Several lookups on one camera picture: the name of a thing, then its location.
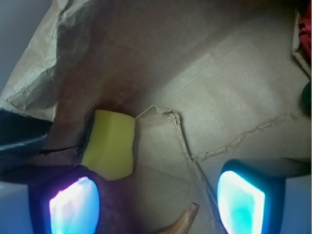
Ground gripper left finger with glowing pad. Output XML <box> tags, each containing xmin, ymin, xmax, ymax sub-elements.
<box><xmin>0</xmin><ymin>165</ymin><xmax>100</xmax><ymax>234</ymax></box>

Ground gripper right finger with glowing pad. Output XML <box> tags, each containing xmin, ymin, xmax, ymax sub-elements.
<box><xmin>217</xmin><ymin>158</ymin><xmax>312</xmax><ymax>234</ymax></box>

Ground dark green oval object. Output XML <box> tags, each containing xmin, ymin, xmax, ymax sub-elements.
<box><xmin>300</xmin><ymin>80</ymin><xmax>312</xmax><ymax>114</ymax></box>

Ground brown paper bag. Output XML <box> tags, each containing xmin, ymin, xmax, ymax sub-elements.
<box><xmin>0</xmin><ymin>0</ymin><xmax>312</xmax><ymax>234</ymax></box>

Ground red crumpled paper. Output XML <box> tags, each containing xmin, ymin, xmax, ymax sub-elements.
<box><xmin>298</xmin><ymin>4</ymin><xmax>312</xmax><ymax>59</ymax></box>

